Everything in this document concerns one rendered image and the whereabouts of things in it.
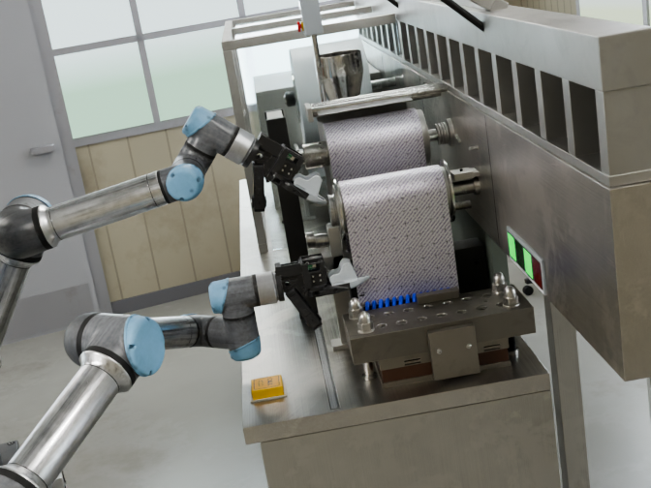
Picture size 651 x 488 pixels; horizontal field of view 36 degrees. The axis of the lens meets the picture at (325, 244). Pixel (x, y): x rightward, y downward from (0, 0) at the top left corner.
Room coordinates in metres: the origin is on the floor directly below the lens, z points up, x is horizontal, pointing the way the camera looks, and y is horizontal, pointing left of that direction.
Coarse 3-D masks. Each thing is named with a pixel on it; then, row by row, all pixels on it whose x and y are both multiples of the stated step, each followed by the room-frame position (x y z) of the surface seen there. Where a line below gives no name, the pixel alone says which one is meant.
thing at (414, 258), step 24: (360, 240) 2.19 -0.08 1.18; (384, 240) 2.20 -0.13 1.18; (408, 240) 2.20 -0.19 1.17; (432, 240) 2.20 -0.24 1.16; (360, 264) 2.19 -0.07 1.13; (384, 264) 2.20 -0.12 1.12; (408, 264) 2.20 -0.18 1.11; (432, 264) 2.20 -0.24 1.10; (360, 288) 2.19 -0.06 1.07; (384, 288) 2.20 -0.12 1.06; (408, 288) 2.20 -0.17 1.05; (432, 288) 2.20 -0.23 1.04
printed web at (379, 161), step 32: (352, 128) 2.46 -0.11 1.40; (384, 128) 2.45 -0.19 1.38; (416, 128) 2.45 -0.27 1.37; (352, 160) 2.43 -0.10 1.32; (384, 160) 2.44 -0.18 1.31; (416, 160) 2.44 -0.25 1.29; (352, 192) 2.21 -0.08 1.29; (384, 192) 2.21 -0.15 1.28; (416, 192) 2.20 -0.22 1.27; (352, 224) 2.19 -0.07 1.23; (384, 224) 2.20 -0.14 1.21
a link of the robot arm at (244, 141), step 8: (240, 128) 2.25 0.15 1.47; (240, 136) 2.23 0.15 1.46; (248, 136) 2.24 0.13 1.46; (232, 144) 2.21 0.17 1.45; (240, 144) 2.22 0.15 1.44; (248, 144) 2.22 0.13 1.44; (232, 152) 2.22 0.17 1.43; (240, 152) 2.22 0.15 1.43; (248, 152) 2.22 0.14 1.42; (232, 160) 2.23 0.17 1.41; (240, 160) 2.22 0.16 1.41
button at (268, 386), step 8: (272, 376) 2.12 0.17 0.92; (280, 376) 2.11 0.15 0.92; (256, 384) 2.08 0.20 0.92; (264, 384) 2.07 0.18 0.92; (272, 384) 2.07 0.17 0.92; (280, 384) 2.06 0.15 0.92; (256, 392) 2.05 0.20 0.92; (264, 392) 2.05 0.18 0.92; (272, 392) 2.05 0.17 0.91; (280, 392) 2.05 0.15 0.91
